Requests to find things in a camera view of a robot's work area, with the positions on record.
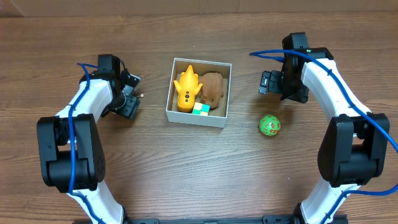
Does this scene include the green numbered ball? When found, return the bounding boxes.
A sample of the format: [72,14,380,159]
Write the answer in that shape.
[259,114,281,136]

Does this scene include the white cardboard box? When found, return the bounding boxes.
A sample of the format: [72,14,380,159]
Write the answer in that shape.
[165,58,232,128]

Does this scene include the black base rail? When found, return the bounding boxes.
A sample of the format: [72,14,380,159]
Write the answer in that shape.
[73,213,348,224]

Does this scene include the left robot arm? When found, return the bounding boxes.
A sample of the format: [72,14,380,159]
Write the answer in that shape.
[37,72,141,223]

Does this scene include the brown plush animal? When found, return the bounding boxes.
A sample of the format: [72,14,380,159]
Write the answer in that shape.
[199,72,224,110]

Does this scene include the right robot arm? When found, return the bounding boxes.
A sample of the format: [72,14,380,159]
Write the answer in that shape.
[255,48,397,223]

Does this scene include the multicoloured cube puzzle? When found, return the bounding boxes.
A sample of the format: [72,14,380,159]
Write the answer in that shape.
[192,102,210,116]

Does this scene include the yellow plastic toy figure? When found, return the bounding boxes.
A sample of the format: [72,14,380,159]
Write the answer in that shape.
[174,65,203,113]

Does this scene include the right blue cable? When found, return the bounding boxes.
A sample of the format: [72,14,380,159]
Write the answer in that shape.
[249,49,398,224]

